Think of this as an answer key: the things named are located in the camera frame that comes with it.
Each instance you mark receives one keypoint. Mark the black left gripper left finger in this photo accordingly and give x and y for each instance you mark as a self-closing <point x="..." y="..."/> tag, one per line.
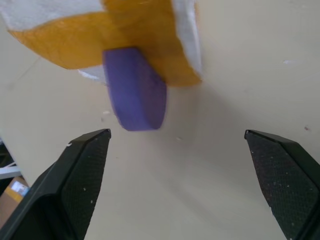
<point x="75" y="185"/>

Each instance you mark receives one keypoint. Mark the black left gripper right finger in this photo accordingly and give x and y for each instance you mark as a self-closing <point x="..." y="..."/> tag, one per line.
<point x="282" y="180"/>

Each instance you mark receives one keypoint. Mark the brown cardboard box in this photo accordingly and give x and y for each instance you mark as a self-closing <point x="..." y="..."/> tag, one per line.
<point x="13" y="191"/>

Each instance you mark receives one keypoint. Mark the white foam box, yellow tape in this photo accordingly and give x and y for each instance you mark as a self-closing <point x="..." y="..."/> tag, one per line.
<point x="75" y="37"/>

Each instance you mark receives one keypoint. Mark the white shelf rail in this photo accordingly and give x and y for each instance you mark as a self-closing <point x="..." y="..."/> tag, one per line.
<point x="8" y="171"/>

